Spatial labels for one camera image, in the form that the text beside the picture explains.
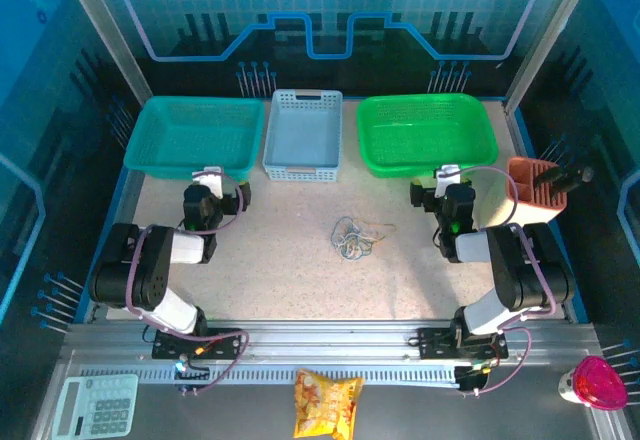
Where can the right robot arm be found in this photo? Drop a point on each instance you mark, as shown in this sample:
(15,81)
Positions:
(525,280)

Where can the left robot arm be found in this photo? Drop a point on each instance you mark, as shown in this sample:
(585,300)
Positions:
(150,270)

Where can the teal plastic basket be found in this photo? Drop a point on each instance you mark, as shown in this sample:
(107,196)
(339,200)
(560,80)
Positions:
(190,135)

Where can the bright green plastic basket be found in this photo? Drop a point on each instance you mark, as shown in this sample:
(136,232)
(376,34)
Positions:
(425,135)

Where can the terracotta slotted holder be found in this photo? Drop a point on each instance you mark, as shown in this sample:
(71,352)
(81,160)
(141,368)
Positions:
(537,205)

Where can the pale blue perforated basket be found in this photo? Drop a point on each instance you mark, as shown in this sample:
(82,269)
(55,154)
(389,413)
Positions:
(302,135)

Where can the white calculator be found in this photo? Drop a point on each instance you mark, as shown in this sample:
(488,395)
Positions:
(95,405)

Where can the pink plastic cup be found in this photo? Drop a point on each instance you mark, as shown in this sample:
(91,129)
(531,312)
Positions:
(597,385)

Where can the yellow chips bag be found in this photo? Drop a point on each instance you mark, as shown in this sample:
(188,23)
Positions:
(325,405)

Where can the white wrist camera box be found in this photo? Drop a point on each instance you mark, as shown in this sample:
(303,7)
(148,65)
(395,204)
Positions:
(210,180)
(446,177)

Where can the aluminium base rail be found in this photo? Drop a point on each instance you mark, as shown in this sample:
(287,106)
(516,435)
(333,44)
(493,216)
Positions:
(325,340)

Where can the aluminium frame post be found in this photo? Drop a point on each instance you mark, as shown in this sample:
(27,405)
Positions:
(102,25)
(547,25)

